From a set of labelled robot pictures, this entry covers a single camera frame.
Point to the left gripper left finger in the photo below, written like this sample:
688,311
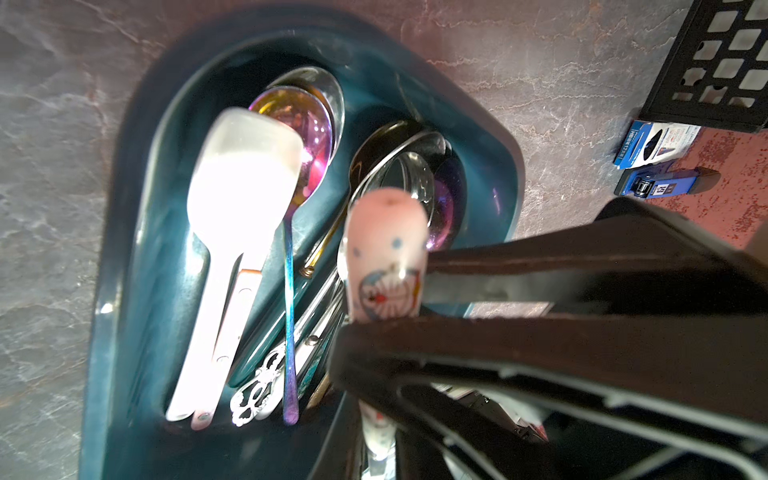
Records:
571,397

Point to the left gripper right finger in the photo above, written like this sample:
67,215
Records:
634,257

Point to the purple iridescent spoon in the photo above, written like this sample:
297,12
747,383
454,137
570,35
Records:
451,193

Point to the Doraemon white handled spoon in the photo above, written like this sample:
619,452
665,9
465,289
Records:
385,256

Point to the gold spoon teal handle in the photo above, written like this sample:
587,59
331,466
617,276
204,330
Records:
270,326

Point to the ornate silver spoon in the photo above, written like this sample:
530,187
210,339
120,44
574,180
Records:
260,379

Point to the teal plastic storage box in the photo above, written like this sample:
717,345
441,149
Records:
152,270

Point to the rainbow iridescent spoon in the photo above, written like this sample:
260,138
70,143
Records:
300,150

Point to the white plastic spoon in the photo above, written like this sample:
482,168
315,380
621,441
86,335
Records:
239,190

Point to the blue staples box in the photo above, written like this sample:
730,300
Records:
648,143

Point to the blue stapler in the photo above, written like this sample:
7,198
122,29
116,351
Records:
655,183

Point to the black mesh file rack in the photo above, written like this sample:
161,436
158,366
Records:
715,75

